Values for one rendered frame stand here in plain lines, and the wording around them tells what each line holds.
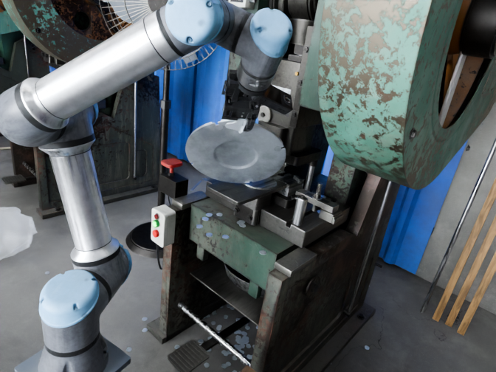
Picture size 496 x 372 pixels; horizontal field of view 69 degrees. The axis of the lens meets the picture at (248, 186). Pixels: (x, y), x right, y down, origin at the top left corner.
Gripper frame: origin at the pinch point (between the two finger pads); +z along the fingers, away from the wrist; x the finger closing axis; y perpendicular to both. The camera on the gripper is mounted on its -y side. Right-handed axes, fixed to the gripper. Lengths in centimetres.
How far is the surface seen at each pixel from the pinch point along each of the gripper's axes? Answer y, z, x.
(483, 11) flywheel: -44, -36, -11
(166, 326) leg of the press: 16, 82, 48
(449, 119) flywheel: -60, -5, -6
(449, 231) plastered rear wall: -139, 89, 3
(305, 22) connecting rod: -17.9, -5.9, -33.1
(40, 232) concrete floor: 89, 146, -5
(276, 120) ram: -14.3, 14.9, -12.4
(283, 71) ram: -14.1, 4.3, -23.3
